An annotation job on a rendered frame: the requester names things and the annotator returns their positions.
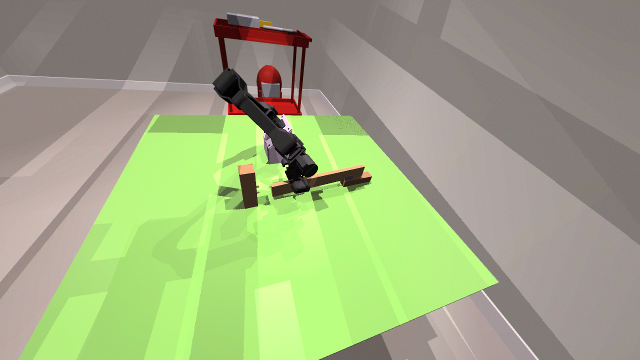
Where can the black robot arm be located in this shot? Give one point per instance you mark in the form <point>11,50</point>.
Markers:
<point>233,89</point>

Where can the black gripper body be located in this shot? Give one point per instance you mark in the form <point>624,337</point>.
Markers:
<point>299,185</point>

